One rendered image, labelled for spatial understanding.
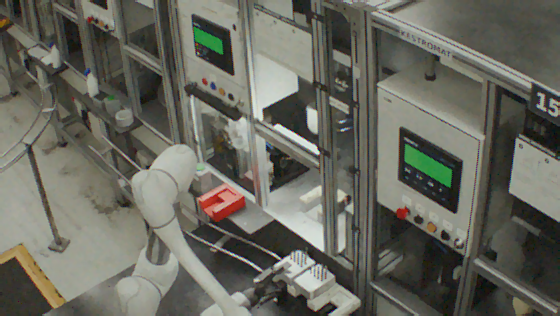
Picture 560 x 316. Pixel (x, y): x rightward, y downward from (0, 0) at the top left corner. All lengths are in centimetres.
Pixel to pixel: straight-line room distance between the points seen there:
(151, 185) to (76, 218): 242
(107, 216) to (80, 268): 50
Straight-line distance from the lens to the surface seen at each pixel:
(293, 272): 292
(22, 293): 446
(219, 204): 328
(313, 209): 322
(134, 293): 291
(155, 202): 251
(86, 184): 515
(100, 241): 465
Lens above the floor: 298
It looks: 36 degrees down
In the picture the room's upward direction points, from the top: 5 degrees counter-clockwise
